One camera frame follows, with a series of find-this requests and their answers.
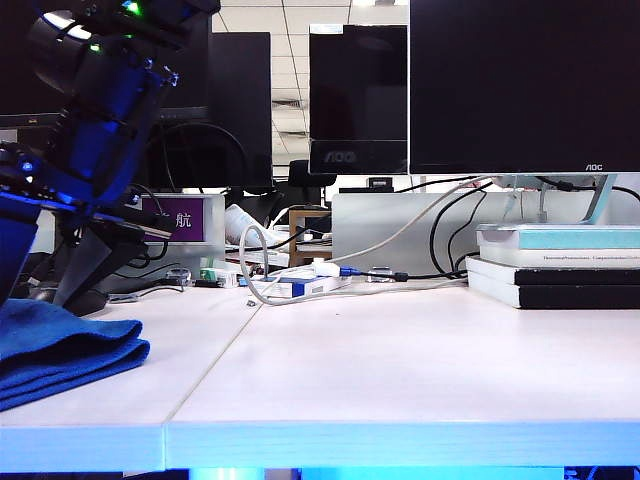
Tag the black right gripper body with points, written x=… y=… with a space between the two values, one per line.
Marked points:
x=110 y=140

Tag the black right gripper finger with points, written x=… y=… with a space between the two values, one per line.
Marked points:
x=85 y=260
x=17 y=240

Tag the blue microfiber rag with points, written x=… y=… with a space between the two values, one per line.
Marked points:
x=60 y=350

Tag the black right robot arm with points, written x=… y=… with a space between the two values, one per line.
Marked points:
x=60 y=50

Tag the black computer mouse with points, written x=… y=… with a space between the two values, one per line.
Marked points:
x=95 y=303

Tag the small silver connector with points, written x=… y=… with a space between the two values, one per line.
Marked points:
x=122 y=298

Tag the small clear plastic case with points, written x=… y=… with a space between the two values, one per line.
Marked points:
x=179 y=276

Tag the white nameplate with purple sign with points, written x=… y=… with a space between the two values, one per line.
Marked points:
x=195 y=220

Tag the small black usb plug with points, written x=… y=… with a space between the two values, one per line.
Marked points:
x=207 y=284

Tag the green and white small box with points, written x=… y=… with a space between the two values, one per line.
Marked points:
x=210 y=275

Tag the black background monitor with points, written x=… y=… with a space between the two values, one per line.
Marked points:
x=240 y=100

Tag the white plastic bag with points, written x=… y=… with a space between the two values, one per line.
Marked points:
x=240 y=220

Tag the red and white box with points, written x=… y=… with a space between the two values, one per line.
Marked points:
x=260 y=258

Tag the black office chair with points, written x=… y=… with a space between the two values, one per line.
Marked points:
x=300 y=175

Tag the small wooden shelf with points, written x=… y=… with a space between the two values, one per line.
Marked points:
x=293 y=240

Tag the blue and white box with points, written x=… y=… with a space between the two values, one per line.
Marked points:
x=300 y=288

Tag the white adapter with blue connector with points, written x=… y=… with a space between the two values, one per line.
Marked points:
x=325 y=267

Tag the small background AOC monitor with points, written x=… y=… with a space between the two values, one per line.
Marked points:
x=357 y=85

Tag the grey desk partition panel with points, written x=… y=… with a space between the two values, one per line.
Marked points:
x=380 y=225

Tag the metal partition clamp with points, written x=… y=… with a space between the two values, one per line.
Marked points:
x=382 y=274

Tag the large black AOC monitor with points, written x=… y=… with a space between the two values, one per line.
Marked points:
x=525 y=85

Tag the white book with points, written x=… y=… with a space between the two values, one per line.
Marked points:
x=525 y=259

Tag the silver monitor stand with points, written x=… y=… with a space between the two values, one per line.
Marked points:
x=597 y=205

